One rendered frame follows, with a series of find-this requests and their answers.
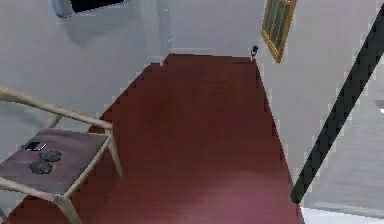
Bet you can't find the beige chair with purple seat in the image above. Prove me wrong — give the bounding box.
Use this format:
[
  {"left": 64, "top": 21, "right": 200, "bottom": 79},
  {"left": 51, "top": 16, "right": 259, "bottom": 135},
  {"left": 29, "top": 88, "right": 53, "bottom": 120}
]
[{"left": 0, "top": 85, "right": 124, "bottom": 224}]

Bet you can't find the dark grey round lump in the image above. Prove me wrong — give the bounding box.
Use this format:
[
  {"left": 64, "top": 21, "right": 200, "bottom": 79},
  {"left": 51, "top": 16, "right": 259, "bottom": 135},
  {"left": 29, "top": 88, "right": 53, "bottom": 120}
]
[
  {"left": 39, "top": 149, "right": 63, "bottom": 164},
  {"left": 28, "top": 161, "right": 54, "bottom": 176}
]

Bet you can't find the black mobile phone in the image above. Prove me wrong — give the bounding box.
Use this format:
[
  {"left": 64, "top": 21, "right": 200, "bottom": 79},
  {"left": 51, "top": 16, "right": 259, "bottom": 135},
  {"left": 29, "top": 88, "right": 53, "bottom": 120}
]
[{"left": 24, "top": 141, "right": 48, "bottom": 152}]

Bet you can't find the gold framed wall picture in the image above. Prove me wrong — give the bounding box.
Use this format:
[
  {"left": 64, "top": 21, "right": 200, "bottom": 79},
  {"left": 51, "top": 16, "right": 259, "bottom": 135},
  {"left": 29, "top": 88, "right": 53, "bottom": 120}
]
[{"left": 260, "top": 0, "right": 299, "bottom": 65}]

